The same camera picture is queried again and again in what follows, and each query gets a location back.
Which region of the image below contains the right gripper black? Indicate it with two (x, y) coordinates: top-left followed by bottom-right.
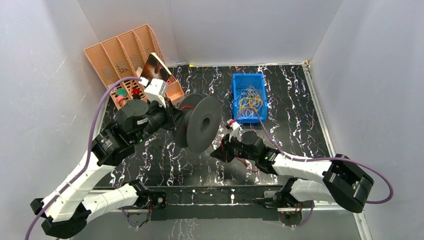
(210, 133), (257, 163)

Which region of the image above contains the red wire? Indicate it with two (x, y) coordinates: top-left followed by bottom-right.
(180, 105), (261, 174)

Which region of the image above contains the grey perforated cable spool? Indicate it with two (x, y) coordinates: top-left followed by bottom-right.
(172, 93), (222, 154)

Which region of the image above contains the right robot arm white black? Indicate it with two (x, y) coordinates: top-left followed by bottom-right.
(210, 131), (374, 213)

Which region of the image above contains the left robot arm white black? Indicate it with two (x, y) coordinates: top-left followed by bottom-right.
(30, 99), (184, 239)

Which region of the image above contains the red black small item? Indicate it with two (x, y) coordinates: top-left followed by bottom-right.
(131, 88), (141, 100)

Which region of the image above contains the green tape roll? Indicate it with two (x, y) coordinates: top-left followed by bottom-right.
(115, 88), (127, 97)

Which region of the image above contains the brown book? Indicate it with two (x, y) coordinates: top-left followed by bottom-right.
(140, 52), (172, 85)

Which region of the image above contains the blue plastic bin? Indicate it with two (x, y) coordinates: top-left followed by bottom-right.
(231, 73), (268, 124)

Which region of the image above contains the orange file organizer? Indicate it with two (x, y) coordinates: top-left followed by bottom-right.
(84, 24), (185, 105)

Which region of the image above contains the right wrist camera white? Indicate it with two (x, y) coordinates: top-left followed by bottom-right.
(226, 119), (241, 142)

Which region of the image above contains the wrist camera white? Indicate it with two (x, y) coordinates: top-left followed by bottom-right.
(226, 119), (241, 142)
(144, 78), (168, 108)

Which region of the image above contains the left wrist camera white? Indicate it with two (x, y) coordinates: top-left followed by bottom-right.
(144, 78), (168, 108)

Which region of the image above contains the bundle of coloured wires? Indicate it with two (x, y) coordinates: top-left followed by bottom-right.
(235, 85), (266, 117)

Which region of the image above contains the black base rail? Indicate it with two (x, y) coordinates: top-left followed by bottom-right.
(150, 185), (282, 221)

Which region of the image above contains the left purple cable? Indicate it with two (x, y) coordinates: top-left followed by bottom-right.
(24, 76), (149, 240)

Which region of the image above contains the purple cable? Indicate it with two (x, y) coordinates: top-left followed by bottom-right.
(24, 76), (149, 240)
(233, 106), (395, 205)

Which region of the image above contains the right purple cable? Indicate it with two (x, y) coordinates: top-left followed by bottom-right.
(233, 106), (395, 205)

